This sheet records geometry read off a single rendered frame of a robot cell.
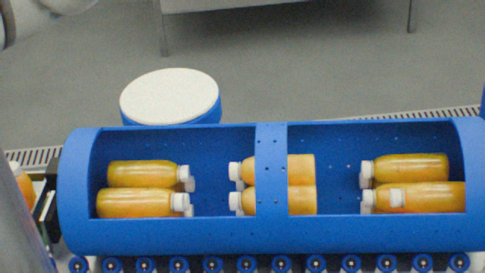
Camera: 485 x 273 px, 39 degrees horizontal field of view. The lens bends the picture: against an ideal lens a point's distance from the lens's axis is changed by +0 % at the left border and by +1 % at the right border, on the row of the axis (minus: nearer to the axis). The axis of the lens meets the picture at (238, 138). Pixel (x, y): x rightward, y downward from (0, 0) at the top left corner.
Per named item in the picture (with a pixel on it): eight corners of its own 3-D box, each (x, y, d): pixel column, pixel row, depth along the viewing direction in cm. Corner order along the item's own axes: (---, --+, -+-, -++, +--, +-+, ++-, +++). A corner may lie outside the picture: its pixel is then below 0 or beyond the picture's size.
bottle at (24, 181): (47, 211, 176) (30, 161, 166) (39, 230, 171) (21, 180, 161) (22, 211, 177) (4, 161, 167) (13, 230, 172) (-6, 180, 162)
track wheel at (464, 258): (470, 252, 143) (468, 250, 145) (449, 252, 144) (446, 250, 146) (471, 273, 143) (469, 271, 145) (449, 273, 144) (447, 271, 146)
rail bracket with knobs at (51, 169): (77, 208, 176) (68, 178, 170) (50, 208, 177) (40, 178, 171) (86, 183, 184) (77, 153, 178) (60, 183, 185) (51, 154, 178)
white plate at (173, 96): (170, 135, 175) (170, 139, 176) (238, 85, 191) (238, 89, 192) (98, 101, 190) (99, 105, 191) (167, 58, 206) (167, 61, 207)
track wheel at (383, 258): (397, 252, 145) (395, 250, 147) (376, 252, 145) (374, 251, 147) (398, 274, 145) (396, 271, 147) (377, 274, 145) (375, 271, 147)
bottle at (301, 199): (317, 216, 139) (236, 218, 141) (316, 215, 146) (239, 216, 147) (316, 183, 140) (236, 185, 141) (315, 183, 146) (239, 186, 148)
